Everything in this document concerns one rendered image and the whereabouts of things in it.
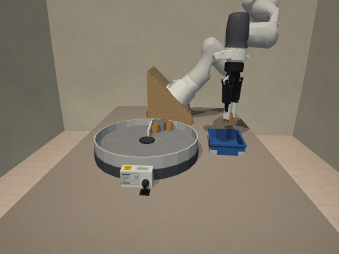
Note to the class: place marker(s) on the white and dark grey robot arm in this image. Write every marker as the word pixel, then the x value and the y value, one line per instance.
pixel 263 33

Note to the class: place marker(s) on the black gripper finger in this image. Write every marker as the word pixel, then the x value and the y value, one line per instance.
pixel 236 95
pixel 227 91

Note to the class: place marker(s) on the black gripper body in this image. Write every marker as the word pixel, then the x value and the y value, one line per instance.
pixel 233 69

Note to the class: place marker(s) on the blue open crate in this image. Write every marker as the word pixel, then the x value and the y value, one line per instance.
pixel 226 142

